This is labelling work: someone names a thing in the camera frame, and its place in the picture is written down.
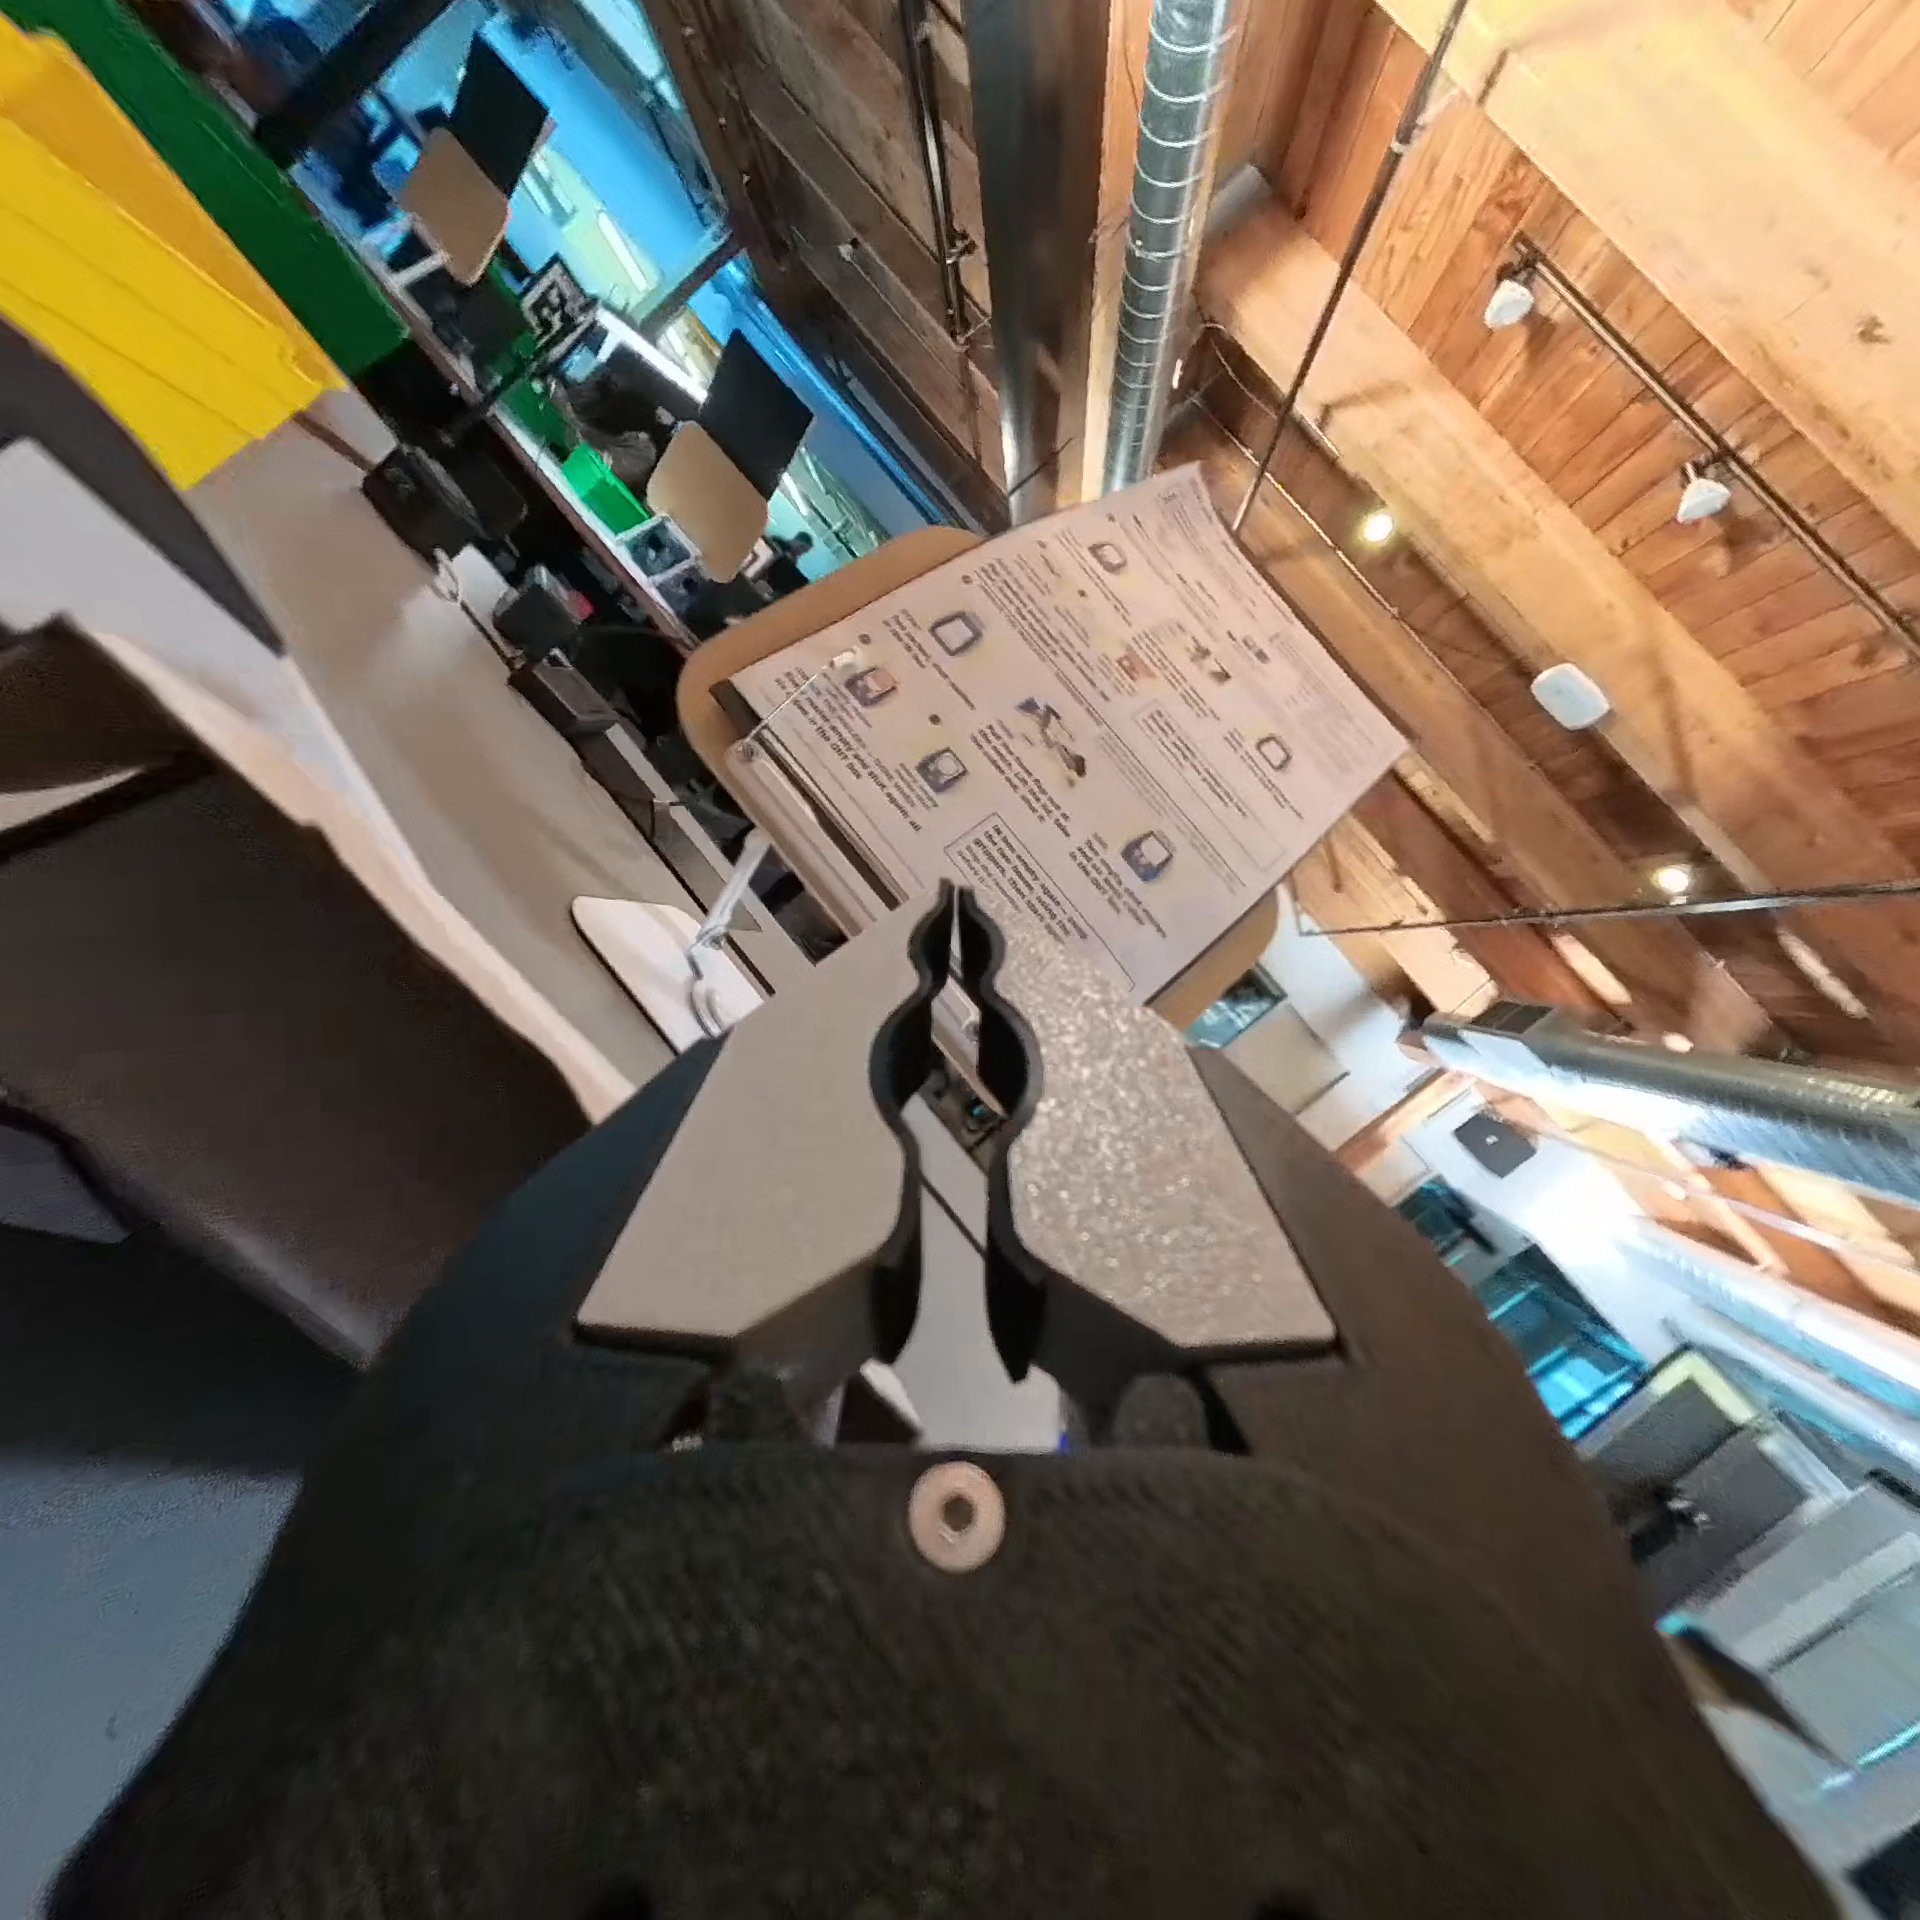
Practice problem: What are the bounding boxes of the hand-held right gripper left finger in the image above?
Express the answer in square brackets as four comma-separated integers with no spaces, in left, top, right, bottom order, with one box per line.
[579,881,967,1368]

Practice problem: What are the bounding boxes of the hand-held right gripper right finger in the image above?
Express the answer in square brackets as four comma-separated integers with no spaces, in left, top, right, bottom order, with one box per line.
[957,887,1337,1457]

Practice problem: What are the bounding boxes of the white mailer box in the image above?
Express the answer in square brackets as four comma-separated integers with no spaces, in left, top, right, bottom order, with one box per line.
[0,318,641,1358]

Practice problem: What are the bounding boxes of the yellow storage bin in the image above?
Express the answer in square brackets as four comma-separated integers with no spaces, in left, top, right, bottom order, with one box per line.
[0,22,352,490]

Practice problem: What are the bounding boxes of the grey desk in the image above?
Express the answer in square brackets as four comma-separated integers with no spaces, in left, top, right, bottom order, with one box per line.
[0,389,1071,1920]

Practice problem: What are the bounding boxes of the printed instruction sheet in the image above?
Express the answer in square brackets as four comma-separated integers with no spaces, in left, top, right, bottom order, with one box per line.
[726,460,1414,1012]

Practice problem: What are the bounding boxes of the instruction sheet on stand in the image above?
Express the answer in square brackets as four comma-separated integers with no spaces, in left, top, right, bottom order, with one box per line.
[569,525,1295,1051]

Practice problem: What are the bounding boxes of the black device box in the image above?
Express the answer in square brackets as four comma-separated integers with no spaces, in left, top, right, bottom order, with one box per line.
[497,575,584,660]

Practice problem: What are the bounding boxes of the background document stand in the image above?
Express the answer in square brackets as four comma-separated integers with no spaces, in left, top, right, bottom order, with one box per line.
[395,32,554,291]
[643,326,816,580]

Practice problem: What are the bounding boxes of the small green bin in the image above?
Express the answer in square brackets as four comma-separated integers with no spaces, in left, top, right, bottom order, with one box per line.
[505,378,641,519]

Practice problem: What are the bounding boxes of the black charger box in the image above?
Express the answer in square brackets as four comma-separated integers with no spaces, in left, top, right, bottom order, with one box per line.
[357,439,533,557]

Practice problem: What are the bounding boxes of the smooth grey pipe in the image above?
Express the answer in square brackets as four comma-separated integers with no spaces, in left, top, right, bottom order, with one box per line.
[960,0,1114,504]

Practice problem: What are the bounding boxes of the green storage bin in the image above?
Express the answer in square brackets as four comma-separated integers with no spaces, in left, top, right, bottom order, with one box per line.
[27,0,409,378]

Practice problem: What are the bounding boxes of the large silver duct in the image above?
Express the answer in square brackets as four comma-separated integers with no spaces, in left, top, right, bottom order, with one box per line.
[1417,1002,1920,1204]

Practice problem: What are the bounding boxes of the silver spiral duct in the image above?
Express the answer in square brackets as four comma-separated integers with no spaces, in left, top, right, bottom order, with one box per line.
[1097,0,1234,504]

